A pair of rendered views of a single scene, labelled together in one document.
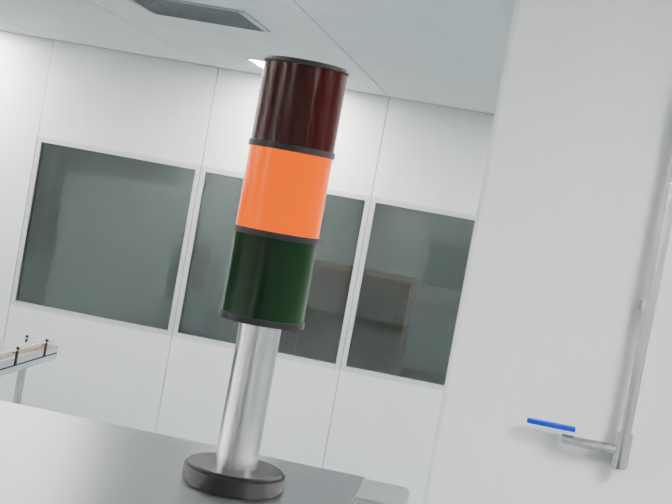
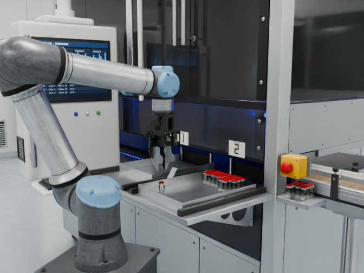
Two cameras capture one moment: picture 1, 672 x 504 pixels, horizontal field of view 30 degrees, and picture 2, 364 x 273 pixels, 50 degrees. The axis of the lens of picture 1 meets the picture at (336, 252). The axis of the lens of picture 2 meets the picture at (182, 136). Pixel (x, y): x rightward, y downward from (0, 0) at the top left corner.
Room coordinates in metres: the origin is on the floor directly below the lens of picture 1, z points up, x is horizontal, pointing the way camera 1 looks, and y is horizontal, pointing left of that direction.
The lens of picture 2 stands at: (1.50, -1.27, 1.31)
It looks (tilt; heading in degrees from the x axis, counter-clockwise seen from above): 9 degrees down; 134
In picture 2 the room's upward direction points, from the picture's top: straight up
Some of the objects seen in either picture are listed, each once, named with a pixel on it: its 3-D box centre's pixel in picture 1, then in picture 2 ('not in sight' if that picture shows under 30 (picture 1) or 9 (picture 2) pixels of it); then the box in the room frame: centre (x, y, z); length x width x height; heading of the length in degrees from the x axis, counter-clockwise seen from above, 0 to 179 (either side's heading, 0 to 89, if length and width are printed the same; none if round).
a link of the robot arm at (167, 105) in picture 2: not in sight; (163, 105); (0.52, -0.36, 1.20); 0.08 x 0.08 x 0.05
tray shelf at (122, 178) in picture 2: not in sight; (177, 183); (0.43, -0.19, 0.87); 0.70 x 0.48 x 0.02; 173
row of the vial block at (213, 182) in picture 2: not in sight; (219, 181); (0.61, -0.14, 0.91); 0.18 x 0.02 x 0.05; 172
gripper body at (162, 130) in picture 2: not in sight; (164, 129); (0.53, -0.36, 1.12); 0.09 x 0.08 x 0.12; 173
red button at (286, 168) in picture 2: not in sight; (286, 167); (0.86, -0.10, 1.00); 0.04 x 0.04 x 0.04; 83
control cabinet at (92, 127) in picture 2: not in sight; (67, 96); (-0.33, -0.23, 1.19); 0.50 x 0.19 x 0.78; 81
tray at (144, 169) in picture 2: not in sight; (167, 166); (0.27, -0.10, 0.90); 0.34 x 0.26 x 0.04; 83
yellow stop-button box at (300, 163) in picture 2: not in sight; (294, 166); (0.87, -0.05, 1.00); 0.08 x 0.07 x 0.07; 83
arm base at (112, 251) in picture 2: not in sight; (100, 243); (0.62, -0.69, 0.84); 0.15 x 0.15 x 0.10
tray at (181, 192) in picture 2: not in sight; (196, 188); (0.59, -0.25, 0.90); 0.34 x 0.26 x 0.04; 82
